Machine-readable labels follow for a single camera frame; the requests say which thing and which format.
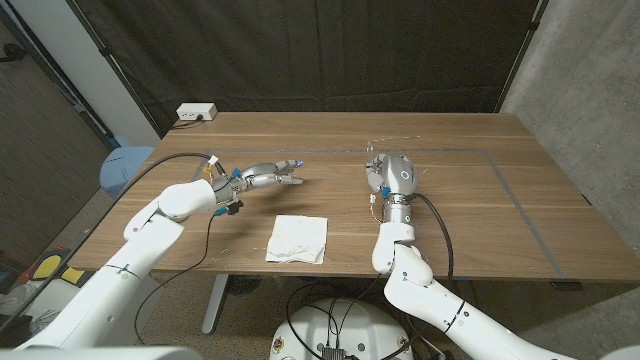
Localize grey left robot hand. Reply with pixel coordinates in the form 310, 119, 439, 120
212, 158, 305, 198

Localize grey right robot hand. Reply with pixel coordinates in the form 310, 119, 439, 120
364, 153, 419, 226

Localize clear plastic glasses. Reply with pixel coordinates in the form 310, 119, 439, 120
364, 134, 424, 164

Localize white tissue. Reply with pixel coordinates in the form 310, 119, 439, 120
264, 214, 329, 265

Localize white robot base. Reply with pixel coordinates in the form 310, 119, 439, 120
269, 298, 415, 360

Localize white power strip box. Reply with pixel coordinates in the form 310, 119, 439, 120
176, 102, 219, 122

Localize black round ribbed object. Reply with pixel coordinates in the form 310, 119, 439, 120
227, 274, 264, 296

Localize grey table leg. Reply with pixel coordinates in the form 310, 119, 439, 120
454, 279, 479, 304

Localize light blue round stool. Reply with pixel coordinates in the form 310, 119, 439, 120
98, 135, 156, 200

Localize black backdrop stand pole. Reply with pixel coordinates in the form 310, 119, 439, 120
66, 0, 165, 140
493, 0, 550, 114

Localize yellow and black floor mat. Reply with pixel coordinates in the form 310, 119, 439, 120
29, 247, 89, 287

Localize white floor board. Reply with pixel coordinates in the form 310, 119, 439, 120
27, 277, 109, 321

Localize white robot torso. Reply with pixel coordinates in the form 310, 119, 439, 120
0, 346, 202, 360

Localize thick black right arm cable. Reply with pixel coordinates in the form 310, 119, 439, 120
410, 192, 455, 281

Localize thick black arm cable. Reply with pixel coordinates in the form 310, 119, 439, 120
410, 192, 455, 281
0, 151, 221, 334

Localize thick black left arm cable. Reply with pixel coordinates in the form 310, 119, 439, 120
0, 151, 221, 334

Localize black power strip cord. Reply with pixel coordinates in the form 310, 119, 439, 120
169, 115, 204, 130

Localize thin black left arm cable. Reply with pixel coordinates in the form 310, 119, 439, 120
132, 212, 221, 347

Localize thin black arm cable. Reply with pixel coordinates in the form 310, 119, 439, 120
337, 259, 396, 346
132, 212, 221, 347

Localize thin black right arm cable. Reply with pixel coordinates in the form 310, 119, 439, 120
337, 259, 396, 346

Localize black looped base cable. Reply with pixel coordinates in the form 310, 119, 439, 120
285, 283, 351, 359

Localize black diagonal wall rail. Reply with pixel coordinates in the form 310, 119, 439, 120
0, 3, 121, 150

